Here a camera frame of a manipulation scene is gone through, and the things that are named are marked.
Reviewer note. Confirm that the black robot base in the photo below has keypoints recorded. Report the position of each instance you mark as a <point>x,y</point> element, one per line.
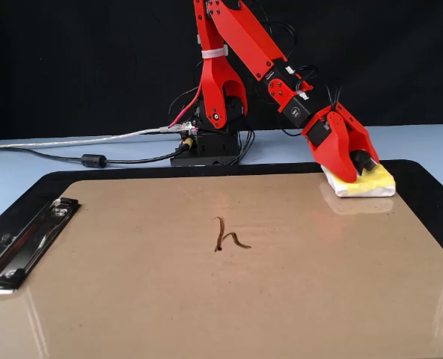
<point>214,146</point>

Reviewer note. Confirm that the yellow and white sponge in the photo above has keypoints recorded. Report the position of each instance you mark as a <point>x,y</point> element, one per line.
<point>376,184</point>

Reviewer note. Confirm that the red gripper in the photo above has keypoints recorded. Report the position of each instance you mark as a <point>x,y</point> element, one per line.
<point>319,136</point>

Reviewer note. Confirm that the metal clipboard clip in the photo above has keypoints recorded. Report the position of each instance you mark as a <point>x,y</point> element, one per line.
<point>30,243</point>

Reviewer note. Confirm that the dark marker mark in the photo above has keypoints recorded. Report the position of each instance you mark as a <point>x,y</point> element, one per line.
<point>219,243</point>

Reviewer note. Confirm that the brown clipboard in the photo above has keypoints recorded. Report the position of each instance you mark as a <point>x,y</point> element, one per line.
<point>244,299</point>

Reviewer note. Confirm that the black backdrop cloth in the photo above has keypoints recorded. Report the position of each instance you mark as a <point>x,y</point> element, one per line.
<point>57,56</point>

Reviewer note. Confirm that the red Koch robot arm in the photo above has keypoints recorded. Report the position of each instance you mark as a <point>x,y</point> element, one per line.
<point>240,33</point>

